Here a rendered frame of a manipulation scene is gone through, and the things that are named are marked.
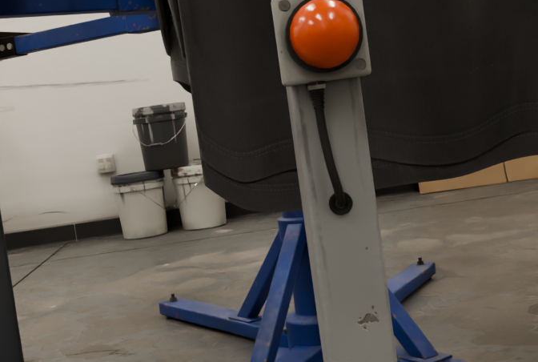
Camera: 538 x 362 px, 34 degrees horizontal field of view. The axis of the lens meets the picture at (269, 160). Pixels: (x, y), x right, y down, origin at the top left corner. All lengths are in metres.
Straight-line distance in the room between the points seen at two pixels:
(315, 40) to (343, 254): 0.13
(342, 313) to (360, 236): 0.05
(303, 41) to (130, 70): 5.00
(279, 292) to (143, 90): 3.57
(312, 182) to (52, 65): 5.05
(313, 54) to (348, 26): 0.02
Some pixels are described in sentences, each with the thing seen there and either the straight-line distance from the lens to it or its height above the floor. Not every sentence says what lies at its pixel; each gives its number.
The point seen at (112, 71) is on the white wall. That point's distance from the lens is 5.46.
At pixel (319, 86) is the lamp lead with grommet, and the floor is 0.62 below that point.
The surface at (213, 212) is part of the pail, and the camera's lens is 5.11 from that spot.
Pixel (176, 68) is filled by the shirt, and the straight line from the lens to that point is 0.87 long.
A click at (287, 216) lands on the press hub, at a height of 0.36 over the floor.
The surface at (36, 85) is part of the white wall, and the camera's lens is 5.53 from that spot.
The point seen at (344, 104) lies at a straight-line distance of 0.50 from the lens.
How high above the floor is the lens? 0.61
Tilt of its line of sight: 3 degrees down
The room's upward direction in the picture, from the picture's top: 8 degrees counter-clockwise
